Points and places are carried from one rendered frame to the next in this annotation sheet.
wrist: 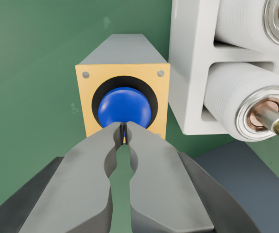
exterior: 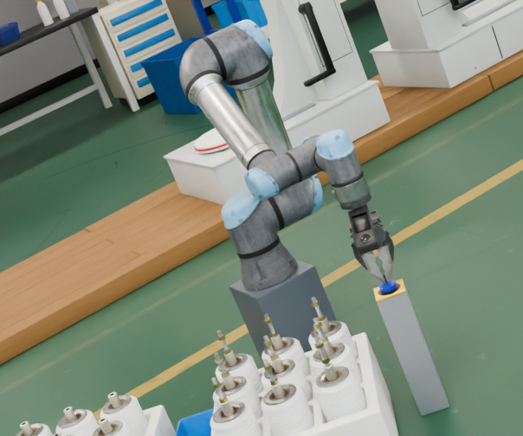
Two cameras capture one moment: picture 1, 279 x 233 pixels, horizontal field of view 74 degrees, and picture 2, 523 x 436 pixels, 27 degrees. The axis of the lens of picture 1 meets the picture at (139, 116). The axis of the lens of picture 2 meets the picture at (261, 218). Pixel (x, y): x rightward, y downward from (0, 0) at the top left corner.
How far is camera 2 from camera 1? 2.36 m
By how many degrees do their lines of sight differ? 45
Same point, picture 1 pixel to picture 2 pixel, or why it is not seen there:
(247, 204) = (300, 317)
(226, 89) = (347, 338)
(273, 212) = (285, 313)
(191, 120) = (362, 337)
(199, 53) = (366, 358)
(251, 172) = not seen: hidden behind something
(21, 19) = not seen: outside the picture
